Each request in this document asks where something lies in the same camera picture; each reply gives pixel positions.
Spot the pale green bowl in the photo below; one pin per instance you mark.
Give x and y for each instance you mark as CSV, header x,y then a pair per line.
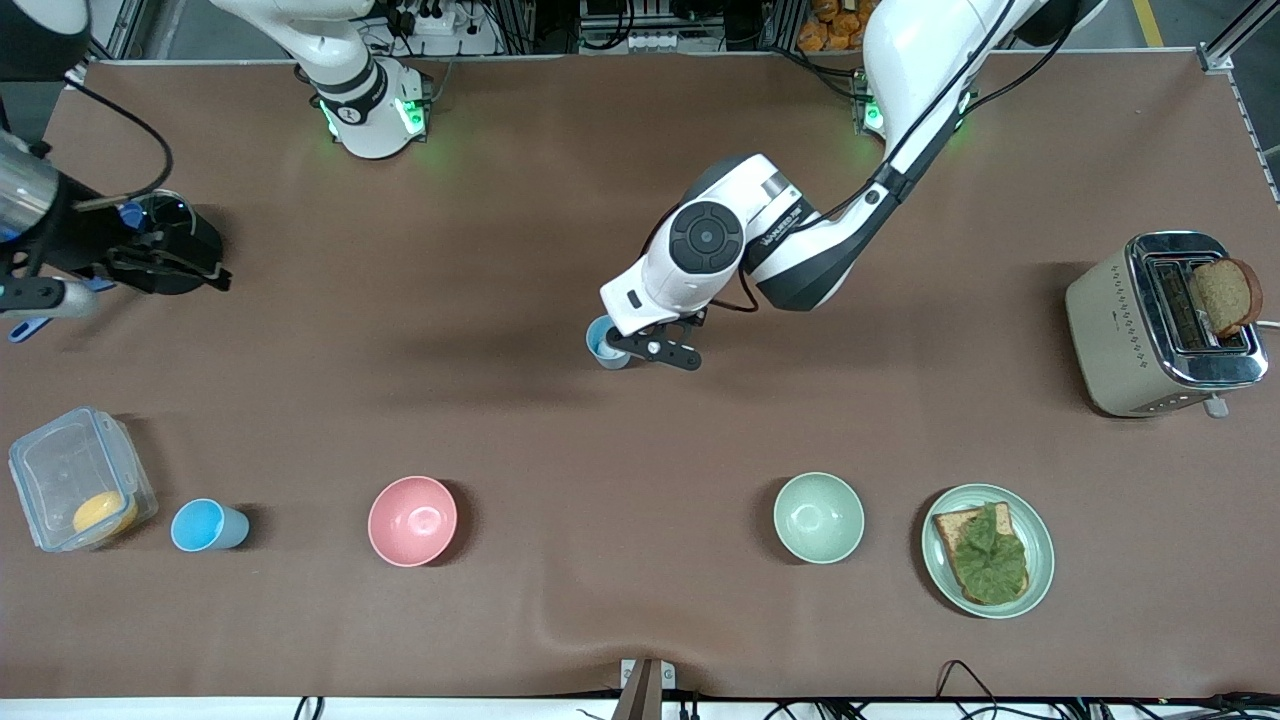
x,y
818,517

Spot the pale green plate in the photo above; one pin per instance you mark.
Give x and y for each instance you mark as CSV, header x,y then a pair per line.
x,y
1040,548

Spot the clear plastic food container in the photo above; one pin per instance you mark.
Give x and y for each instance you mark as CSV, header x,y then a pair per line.
x,y
60,470

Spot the white power strip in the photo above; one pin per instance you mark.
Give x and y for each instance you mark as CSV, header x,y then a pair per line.
x,y
432,18

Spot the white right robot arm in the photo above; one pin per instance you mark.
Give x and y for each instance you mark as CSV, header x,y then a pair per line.
x,y
350,100

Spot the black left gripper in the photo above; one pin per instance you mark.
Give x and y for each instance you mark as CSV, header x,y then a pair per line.
x,y
693,320

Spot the bag of orange buns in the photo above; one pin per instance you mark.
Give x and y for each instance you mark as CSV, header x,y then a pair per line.
x,y
845,30

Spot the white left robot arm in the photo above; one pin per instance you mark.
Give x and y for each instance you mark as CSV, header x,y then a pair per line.
x,y
660,285

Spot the green lettuce leaf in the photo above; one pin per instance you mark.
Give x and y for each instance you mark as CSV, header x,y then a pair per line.
x,y
990,560

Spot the orange round food piece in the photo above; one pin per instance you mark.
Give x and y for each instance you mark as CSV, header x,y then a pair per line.
x,y
100,512

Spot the metal table edge bracket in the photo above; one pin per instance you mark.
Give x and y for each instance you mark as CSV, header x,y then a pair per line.
x,y
640,690

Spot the beige chrome toaster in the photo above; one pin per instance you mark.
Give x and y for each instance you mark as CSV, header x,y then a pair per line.
x,y
1110,330

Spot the aluminium frame rail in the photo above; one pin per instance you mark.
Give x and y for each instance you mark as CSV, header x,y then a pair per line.
x,y
125,25

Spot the glass lid with blue knob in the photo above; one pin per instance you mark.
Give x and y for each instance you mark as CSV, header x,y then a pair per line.
x,y
130,213

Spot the control box with white connectors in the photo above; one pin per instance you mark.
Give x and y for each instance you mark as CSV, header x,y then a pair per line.
x,y
650,42

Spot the dark brown bread slice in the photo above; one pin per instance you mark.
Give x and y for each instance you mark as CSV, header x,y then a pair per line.
x,y
1230,295

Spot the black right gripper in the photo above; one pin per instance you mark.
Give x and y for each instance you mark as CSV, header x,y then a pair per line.
x,y
82,243

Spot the pink bowl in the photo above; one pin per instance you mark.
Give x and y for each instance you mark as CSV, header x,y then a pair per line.
x,y
410,520

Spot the toast slice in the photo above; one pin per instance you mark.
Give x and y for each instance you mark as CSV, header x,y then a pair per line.
x,y
950,526

